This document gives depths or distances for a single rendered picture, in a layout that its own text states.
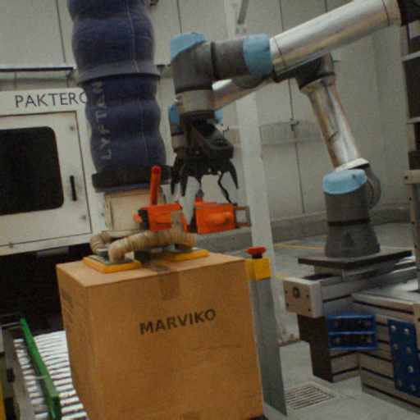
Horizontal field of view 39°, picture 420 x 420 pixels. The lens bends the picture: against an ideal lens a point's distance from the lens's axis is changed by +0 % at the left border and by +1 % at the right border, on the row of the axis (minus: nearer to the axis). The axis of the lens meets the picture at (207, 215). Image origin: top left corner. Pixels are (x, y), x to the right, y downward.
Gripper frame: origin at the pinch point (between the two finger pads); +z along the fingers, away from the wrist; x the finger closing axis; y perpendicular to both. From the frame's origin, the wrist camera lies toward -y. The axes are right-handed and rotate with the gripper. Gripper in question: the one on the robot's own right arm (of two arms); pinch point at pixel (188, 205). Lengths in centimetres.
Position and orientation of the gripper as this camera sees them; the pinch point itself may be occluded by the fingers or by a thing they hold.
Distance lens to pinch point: 208.7
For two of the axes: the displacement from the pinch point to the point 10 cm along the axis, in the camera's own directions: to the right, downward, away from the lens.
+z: 1.2, 9.9, 0.5
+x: 9.3, -1.3, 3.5
